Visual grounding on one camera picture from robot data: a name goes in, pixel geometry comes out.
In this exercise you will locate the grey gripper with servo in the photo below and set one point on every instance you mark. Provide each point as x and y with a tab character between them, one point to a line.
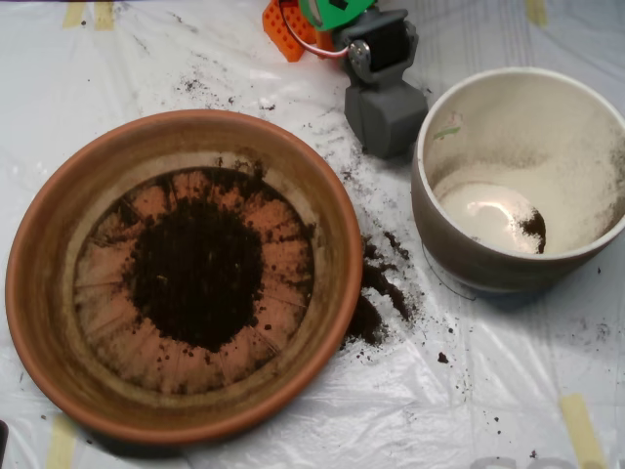
391	128

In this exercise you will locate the dark soil heap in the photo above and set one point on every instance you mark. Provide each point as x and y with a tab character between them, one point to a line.
534	229

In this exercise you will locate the dark soil pile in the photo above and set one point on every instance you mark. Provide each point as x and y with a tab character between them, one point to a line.
195	283

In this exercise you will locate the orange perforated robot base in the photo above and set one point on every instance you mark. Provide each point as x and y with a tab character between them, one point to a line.
288	34

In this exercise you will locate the white ceramic pot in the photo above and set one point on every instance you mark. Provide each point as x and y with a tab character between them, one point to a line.
469	268

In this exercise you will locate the spilled dark soil patch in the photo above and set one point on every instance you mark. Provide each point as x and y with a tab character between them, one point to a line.
366	317

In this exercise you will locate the small dark maroon fragment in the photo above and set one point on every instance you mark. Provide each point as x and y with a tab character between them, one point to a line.
442	357

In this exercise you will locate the terracotta plant saucer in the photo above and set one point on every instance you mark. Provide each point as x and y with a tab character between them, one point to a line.
44	312

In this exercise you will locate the beige masking tape strip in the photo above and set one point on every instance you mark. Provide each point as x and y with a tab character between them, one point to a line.
73	13
536	12
104	14
61	444
581	430

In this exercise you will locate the clear plastic cover sheet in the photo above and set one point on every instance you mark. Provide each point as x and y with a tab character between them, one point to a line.
439	415

